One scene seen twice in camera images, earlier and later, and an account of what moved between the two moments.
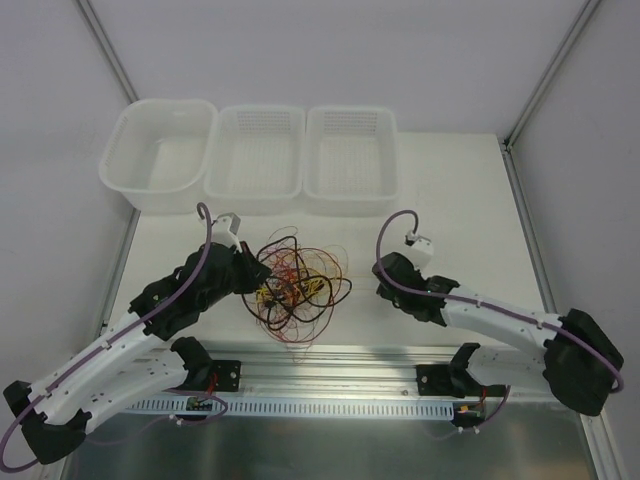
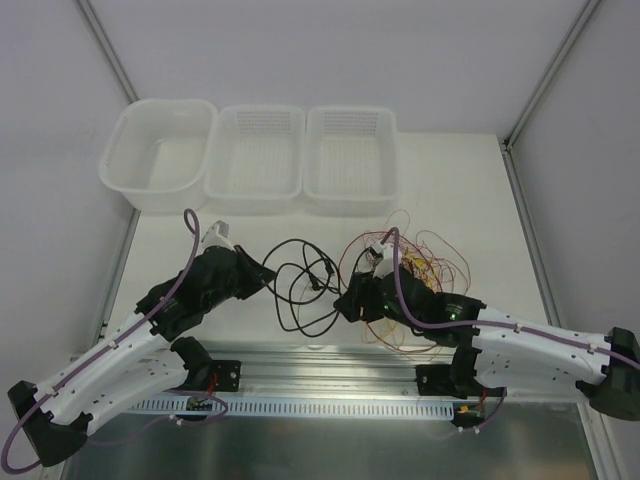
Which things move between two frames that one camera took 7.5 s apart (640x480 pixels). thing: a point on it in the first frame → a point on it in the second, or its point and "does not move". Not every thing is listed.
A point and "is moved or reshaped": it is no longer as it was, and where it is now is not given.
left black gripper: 248,270 does not move
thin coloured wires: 306,281 is moved or reshaped
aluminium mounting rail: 362,371 does not move
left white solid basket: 159,153 does not move
